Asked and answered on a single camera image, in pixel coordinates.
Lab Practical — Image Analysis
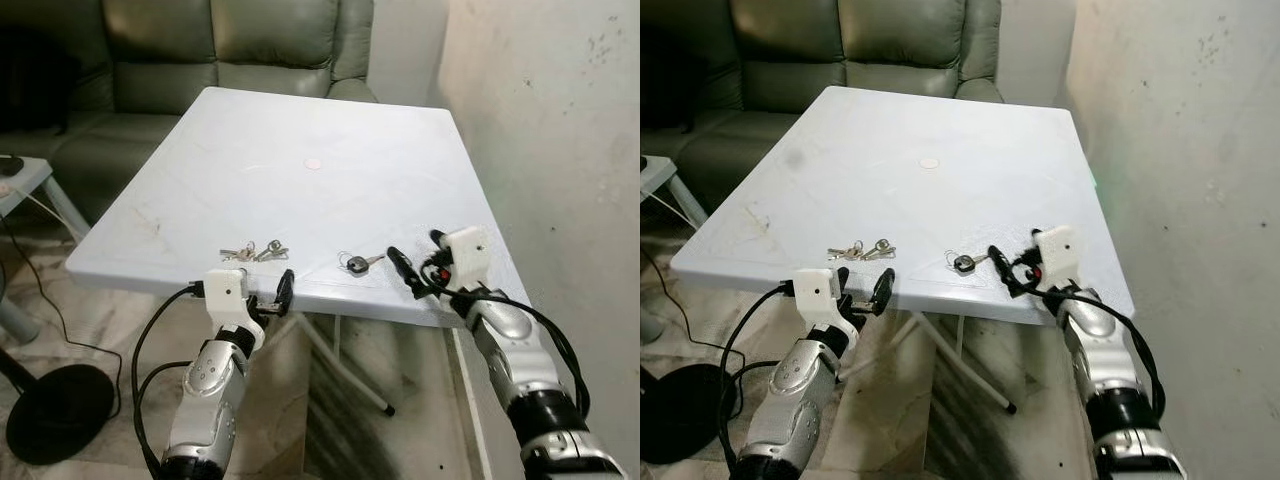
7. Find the green leather sofa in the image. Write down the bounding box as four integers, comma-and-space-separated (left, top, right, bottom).
0, 0, 379, 226
640, 0, 1004, 216

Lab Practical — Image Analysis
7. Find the silver key bunch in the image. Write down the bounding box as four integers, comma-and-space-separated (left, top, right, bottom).
826, 238, 897, 263
219, 240, 291, 264

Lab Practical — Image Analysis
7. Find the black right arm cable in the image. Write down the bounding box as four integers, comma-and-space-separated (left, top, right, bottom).
1020, 255, 1167, 421
425, 255, 592, 419

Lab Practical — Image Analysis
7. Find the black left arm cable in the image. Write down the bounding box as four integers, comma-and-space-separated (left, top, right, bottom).
718, 283, 797, 475
131, 283, 207, 477

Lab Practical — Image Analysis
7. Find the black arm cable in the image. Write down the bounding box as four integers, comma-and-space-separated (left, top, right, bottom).
718, 283, 797, 475
131, 283, 207, 477
425, 255, 592, 419
1020, 255, 1167, 421

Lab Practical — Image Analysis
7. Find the white plastic folding table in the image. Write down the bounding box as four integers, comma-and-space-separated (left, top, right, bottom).
65, 86, 532, 417
668, 86, 1137, 416

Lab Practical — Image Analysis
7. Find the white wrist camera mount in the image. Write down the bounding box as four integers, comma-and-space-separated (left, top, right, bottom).
440, 226, 494, 293
793, 268, 856, 341
203, 268, 263, 346
1035, 226, 1087, 293

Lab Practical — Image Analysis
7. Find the black item on sofa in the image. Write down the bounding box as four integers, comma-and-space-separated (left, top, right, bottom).
640, 20, 701, 131

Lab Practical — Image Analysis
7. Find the thin black floor cable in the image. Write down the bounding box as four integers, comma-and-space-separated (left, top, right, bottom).
0, 215, 123, 416
640, 248, 723, 356

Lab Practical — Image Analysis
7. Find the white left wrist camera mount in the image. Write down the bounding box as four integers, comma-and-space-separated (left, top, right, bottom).
203, 268, 263, 346
793, 268, 856, 341

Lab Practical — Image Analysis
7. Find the black round stand base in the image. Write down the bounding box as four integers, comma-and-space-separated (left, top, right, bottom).
640, 363, 717, 466
5, 363, 117, 467

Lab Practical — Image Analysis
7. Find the small white side table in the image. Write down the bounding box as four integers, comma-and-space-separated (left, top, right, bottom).
640, 155, 707, 231
0, 155, 91, 241

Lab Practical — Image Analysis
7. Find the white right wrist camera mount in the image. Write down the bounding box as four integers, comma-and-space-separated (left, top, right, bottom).
440, 226, 494, 293
1035, 226, 1087, 293

